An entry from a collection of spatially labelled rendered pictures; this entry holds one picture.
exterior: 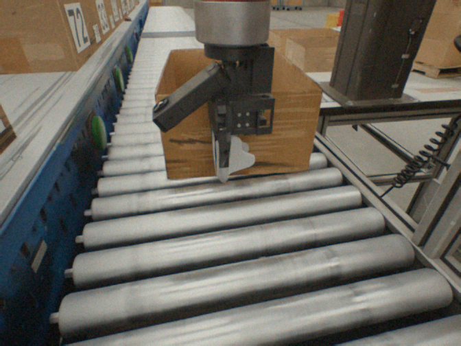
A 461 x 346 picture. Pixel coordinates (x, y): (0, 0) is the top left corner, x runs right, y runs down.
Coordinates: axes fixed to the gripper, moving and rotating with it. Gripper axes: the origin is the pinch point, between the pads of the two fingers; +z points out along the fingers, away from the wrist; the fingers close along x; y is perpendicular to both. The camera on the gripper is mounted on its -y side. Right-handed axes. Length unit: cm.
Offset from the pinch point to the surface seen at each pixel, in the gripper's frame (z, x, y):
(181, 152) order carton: -0.2, 8.7, -5.6
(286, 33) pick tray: -1, 136, 66
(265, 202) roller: 5.8, -1.6, 8.0
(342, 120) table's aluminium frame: 11, 39, 49
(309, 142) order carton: -0.9, 6.0, 18.8
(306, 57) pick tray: 0, 77, 52
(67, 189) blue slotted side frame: 3.5, 6.5, -25.9
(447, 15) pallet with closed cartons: 9, 299, 350
